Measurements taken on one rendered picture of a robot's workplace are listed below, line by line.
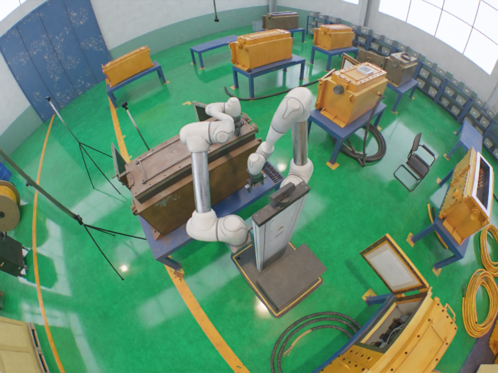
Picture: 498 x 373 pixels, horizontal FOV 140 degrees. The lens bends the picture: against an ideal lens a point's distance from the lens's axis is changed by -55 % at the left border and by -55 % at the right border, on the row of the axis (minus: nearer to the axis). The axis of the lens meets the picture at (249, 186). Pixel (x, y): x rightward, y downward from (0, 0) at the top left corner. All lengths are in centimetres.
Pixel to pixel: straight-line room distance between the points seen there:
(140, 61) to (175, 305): 618
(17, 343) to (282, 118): 522
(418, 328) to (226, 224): 169
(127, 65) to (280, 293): 651
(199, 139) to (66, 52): 966
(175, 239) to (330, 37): 656
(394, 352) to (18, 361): 522
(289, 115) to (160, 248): 193
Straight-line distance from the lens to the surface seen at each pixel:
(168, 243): 235
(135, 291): 320
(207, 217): 127
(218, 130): 113
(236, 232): 122
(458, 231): 350
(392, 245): 188
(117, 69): 668
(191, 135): 119
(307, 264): 191
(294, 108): 98
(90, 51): 1037
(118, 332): 341
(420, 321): 196
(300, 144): 130
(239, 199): 235
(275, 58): 535
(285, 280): 185
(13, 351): 491
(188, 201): 205
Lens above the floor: 267
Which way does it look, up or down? 57 degrees down
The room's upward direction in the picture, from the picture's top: 6 degrees counter-clockwise
